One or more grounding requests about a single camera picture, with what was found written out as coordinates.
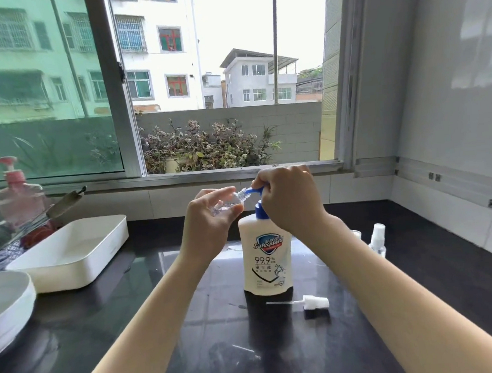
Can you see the person's right hand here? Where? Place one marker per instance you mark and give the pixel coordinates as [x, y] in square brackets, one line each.
[291, 198]

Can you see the person's left hand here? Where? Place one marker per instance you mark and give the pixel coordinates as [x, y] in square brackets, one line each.
[205, 229]

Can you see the person's right fingers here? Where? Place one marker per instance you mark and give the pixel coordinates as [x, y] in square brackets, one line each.
[262, 179]

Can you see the person's left thumb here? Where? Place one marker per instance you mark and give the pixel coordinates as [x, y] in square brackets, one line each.
[234, 211]

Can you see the small clear plastic bottle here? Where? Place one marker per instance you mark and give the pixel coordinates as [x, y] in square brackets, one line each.
[231, 201]

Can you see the white hand soap pump bottle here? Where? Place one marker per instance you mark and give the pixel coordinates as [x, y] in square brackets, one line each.
[267, 271]

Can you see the person's right forearm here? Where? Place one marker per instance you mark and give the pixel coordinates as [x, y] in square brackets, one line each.
[388, 292]

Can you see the person's left forearm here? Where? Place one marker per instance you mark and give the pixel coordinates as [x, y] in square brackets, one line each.
[154, 321]

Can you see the grey brick parapet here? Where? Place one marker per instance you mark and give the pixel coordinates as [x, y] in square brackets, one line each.
[296, 126]

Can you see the purple leafy plants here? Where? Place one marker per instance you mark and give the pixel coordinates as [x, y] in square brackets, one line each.
[201, 147]

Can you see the grey house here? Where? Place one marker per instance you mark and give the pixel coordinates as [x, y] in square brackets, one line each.
[255, 80]

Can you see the small clear cap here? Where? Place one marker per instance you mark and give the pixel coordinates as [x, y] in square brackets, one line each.
[356, 234]

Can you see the white spray pump head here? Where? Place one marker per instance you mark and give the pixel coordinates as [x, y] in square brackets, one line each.
[315, 301]

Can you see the clear spray bottle white cap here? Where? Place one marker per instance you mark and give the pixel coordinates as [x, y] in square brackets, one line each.
[377, 242]

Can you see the thin metal pole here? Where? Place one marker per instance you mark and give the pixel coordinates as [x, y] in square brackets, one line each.
[275, 39]

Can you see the white apartment building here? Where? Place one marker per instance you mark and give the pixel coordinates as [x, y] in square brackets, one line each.
[156, 51]

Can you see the white rectangular tray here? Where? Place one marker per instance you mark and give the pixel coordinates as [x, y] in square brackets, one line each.
[72, 255]

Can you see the red container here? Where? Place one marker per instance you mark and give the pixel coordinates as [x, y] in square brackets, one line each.
[39, 236]

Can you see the pink pump bottle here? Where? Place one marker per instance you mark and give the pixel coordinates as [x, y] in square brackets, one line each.
[20, 200]

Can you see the green tinted window pane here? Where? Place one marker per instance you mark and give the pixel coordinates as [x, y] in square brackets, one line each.
[34, 102]

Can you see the white round bowl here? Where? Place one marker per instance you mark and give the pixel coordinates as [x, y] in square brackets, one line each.
[6, 302]

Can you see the aluminium window frame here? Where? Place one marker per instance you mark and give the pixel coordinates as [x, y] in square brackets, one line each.
[118, 96]

